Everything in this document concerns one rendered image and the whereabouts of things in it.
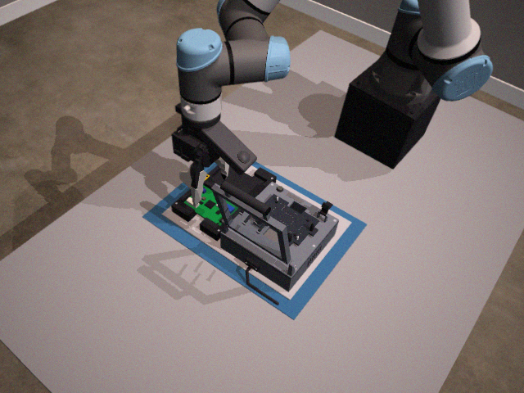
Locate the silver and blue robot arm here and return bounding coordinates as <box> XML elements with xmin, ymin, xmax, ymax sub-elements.
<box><xmin>176</xmin><ymin>0</ymin><xmax>493</xmax><ymax>175</ymax></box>

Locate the green circuit board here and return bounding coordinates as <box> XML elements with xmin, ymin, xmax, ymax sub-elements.
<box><xmin>184</xmin><ymin>185</ymin><xmax>223</xmax><ymax>226</ymax></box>

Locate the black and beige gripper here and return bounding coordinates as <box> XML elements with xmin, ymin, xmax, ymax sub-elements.
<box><xmin>172</xmin><ymin>103</ymin><xmax>229</xmax><ymax>206</ymax></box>

